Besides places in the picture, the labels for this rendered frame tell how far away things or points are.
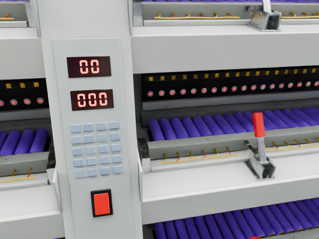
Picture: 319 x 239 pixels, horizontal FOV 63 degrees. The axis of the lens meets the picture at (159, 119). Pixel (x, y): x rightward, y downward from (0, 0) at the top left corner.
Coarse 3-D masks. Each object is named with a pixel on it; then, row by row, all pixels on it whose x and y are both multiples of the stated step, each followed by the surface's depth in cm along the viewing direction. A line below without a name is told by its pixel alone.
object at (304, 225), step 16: (256, 208) 54; (272, 208) 54; (288, 208) 54; (304, 208) 54; (144, 224) 52; (160, 224) 50; (176, 224) 50; (192, 224) 50; (208, 224) 51; (224, 224) 50; (240, 224) 51; (256, 224) 50; (272, 224) 51; (288, 224) 51; (304, 224) 51
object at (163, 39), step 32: (128, 0) 28; (160, 0) 41; (192, 0) 44; (224, 0) 46; (256, 0) 47; (288, 0) 48; (160, 32) 31; (192, 32) 32; (224, 32) 32; (256, 32) 33; (288, 32) 33; (160, 64) 32; (192, 64) 33; (224, 64) 33; (256, 64) 34; (288, 64) 35
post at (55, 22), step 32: (64, 0) 27; (96, 0) 28; (64, 32) 28; (96, 32) 28; (128, 32) 29; (128, 64) 30; (128, 96) 30; (128, 128) 31; (64, 160) 30; (128, 160) 32; (64, 192) 31; (64, 224) 31
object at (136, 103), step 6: (138, 78) 50; (138, 84) 50; (138, 90) 50; (138, 96) 51; (138, 102) 51; (252, 102) 56; (258, 102) 56; (138, 108) 51; (174, 108) 53; (180, 108) 53; (138, 114) 51; (6, 120) 47; (12, 120) 47; (138, 120) 52
